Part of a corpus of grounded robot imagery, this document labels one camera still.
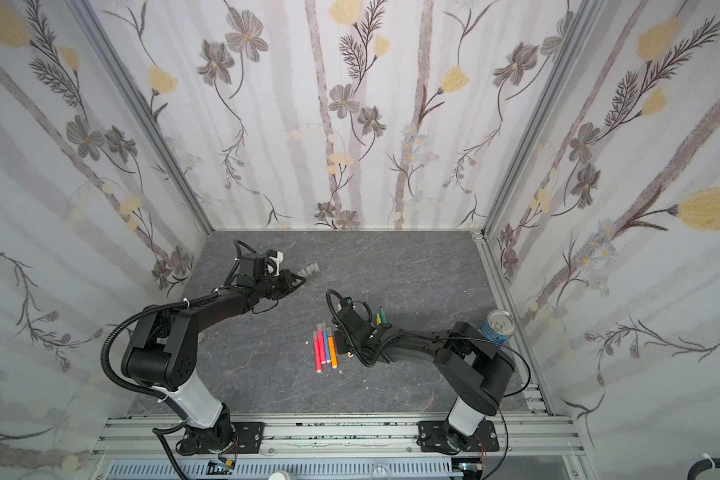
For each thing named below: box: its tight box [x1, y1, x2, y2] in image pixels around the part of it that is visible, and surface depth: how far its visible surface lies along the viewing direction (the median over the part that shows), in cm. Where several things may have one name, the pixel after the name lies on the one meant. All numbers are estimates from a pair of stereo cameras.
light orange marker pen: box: [328, 336, 338, 369], surface depth 88 cm
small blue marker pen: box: [324, 330, 331, 364], surface depth 90 cm
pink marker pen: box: [313, 330, 323, 374], surface depth 90 cm
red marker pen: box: [316, 323, 327, 365], surface depth 91 cm
